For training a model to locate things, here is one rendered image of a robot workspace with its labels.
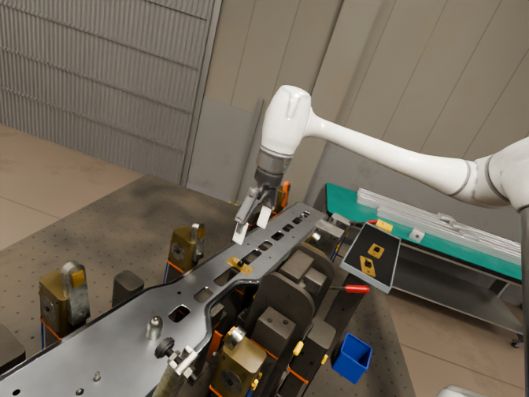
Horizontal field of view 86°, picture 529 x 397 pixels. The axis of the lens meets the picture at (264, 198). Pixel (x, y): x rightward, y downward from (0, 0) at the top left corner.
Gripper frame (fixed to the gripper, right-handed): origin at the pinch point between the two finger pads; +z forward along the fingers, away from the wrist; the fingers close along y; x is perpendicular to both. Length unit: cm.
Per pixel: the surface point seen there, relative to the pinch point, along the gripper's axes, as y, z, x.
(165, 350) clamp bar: -47.1, -7.6, -13.7
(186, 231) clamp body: -5.5, 9.0, 18.7
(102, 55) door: 143, -5, 286
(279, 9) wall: 204, -94, 127
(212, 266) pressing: -7.0, 13.5, 5.5
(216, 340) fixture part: -11.8, 32.5, -5.2
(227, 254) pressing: 1.3, 13.5, 5.9
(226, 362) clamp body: -31.8, 8.7, -17.1
